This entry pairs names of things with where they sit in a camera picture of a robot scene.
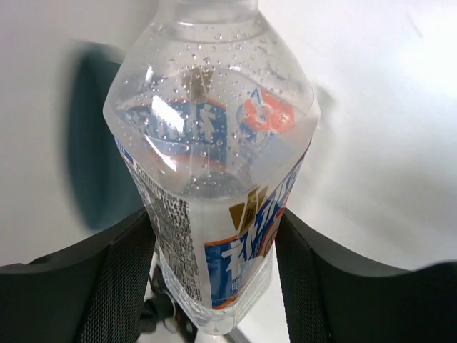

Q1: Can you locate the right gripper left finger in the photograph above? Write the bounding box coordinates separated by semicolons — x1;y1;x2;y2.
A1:
1;209;155;342

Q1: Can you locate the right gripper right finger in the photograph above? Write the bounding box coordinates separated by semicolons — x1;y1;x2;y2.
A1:
276;211;456;342

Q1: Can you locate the clear labelled square bottle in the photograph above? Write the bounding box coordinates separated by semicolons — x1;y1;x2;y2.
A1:
103;1;320;335

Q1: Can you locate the dark green plastic bin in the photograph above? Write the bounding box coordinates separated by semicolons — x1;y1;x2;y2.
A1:
64;41;143;232

